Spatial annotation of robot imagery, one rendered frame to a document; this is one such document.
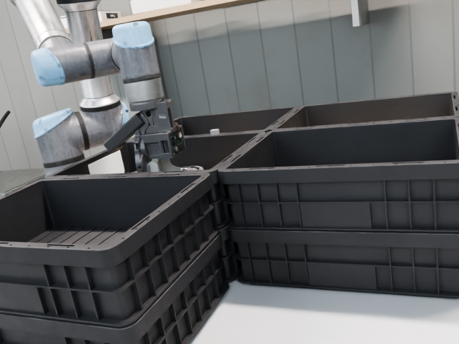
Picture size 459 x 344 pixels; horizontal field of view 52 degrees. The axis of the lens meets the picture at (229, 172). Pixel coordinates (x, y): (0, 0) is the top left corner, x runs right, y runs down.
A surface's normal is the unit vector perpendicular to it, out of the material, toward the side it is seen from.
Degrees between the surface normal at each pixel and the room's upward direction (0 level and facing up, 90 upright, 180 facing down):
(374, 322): 0
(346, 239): 90
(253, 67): 90
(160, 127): 90
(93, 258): 90
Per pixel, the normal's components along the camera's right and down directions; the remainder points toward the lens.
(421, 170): -0.38, 0.31
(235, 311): -0.16, -0.95
